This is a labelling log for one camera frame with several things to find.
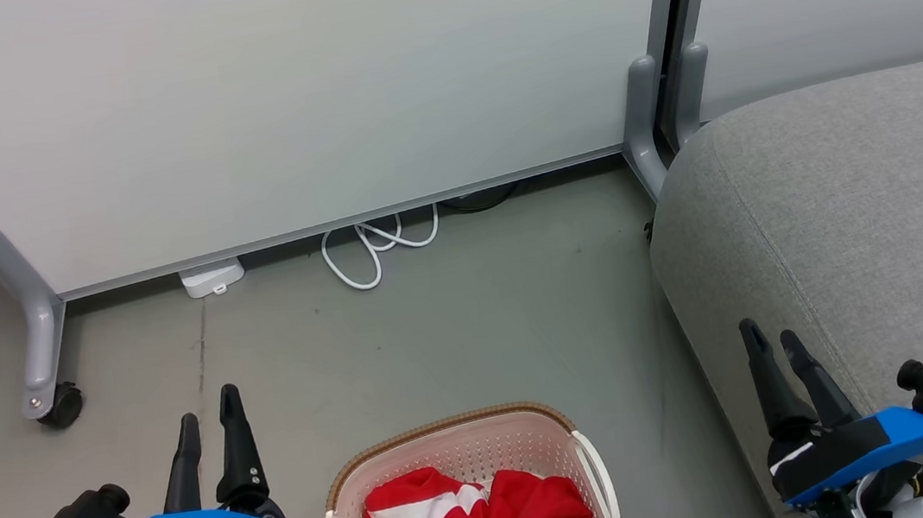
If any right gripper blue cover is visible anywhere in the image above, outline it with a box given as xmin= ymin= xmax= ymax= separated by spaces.
xmin=738 ymin=299 xmax=923 ymax=515

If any grey fabric sofa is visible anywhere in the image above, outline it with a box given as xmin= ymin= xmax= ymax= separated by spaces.
xmin=631 ymin=54 xmax=923 ymax=518

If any black cylinder on left gripper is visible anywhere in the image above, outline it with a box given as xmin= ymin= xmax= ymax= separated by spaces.
xmin=97 ymin=482 xmax=133 ymax=515

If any black cylinder on gripper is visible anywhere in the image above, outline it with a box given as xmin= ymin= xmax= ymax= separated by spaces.
xmin=97 ymin=482 xmax=133 ymax=515
xmin=895 ymin=358 xmax=923 ymax=394

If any black cylinder on right gripper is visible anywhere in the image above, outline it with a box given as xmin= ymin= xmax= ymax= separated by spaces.
xmin=895 ymin=358 xmax=923 ymax=394

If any black caster wheel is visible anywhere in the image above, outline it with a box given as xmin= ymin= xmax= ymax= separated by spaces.
xmin=33 ymin=381 xmax=88 ymax=432

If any white power adapter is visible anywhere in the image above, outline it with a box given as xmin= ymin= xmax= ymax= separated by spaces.
xmin=177 ymin=256 xmax=248 ymax=301

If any grey curved panel leg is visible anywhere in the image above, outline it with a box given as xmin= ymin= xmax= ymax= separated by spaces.
xmin=0 ymin=217 xmax=79 ymax=426
xmin=666 ymin=41 xmax=720 ymax=152
xmin=613 ymin=54 xmax=674 ymax=206

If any white perforated laundry basket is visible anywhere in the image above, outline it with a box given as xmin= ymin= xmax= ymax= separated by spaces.
xmin=309 ymin=392 xmax=623 ymax=518

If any white partition panel wide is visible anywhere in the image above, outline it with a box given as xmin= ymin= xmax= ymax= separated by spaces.
xmin=0 ymin=0 xmax=715 ymax=310

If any white looped cable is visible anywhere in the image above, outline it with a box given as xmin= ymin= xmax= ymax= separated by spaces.
xmin=317 ymin=203 xmax=447 ymax=296

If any black floor cable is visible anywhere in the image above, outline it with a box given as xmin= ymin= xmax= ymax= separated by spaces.
xmin=437 ymin=182 xmax=522 ymax=218

